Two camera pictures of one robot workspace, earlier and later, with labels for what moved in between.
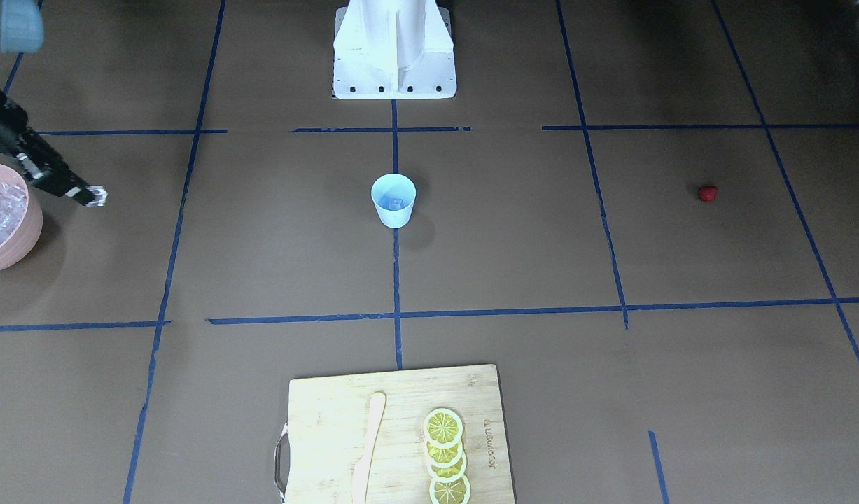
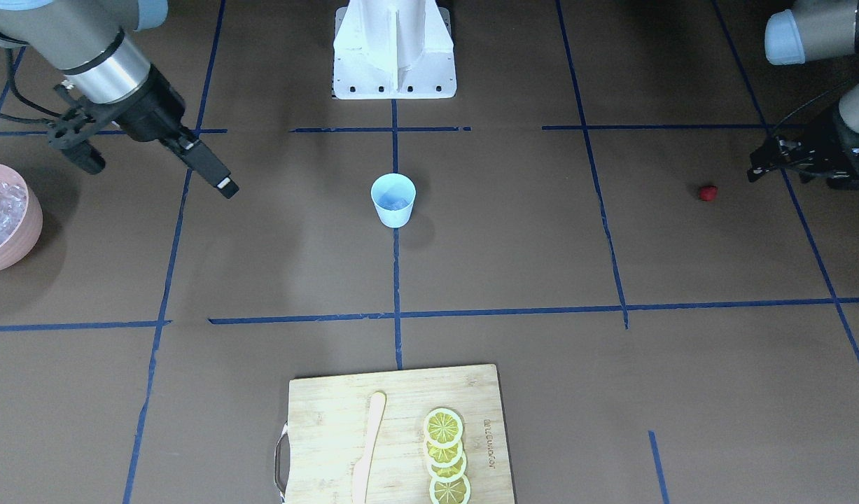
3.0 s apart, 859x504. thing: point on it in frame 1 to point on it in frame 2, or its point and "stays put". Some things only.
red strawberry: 708,193 stays put
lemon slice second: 443,458 stays put
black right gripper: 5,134 to 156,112
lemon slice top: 443,428 stays put
